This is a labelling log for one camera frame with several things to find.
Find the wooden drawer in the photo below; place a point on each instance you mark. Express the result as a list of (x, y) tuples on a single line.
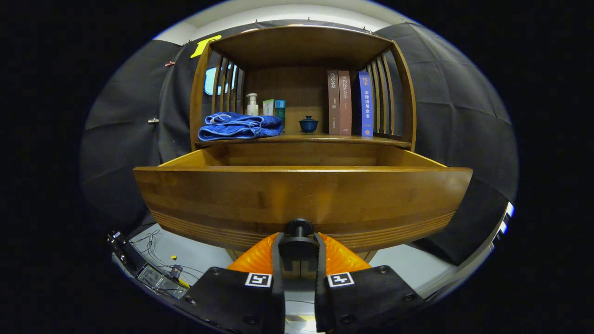
[(301, 195)]

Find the dark blue lidded teacup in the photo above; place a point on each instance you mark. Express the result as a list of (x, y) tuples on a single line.
[(308, 125)]

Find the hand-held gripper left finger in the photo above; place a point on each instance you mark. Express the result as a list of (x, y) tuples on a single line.
[(278, 301)]

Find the dark brown book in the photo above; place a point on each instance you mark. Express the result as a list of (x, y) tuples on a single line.
[(333, 102)]

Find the blue capped bottle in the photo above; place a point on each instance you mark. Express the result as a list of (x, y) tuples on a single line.
[(280, 110)]

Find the white green tube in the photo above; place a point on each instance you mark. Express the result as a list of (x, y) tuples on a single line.
[(268, 107)]

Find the blue book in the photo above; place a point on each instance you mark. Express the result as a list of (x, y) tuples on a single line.
[(366, 106)]

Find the grey electronics box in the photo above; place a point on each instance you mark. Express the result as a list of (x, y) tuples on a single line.
[(155, 277)]

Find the white pump bottle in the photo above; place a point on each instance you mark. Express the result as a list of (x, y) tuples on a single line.
[(252, 109)]

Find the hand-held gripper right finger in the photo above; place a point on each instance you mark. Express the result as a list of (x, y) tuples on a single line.
[(321, 301)]

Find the reddish brown book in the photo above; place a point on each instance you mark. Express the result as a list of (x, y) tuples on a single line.
[(345, 111)]

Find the wooden countertop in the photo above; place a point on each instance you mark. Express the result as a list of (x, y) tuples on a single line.
[(325, 138)]

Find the blue folded towel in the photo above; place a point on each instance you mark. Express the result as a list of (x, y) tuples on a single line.
[(232, 127)]

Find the wooden cabinet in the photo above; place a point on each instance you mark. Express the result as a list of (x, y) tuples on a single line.
[(297, 46)]

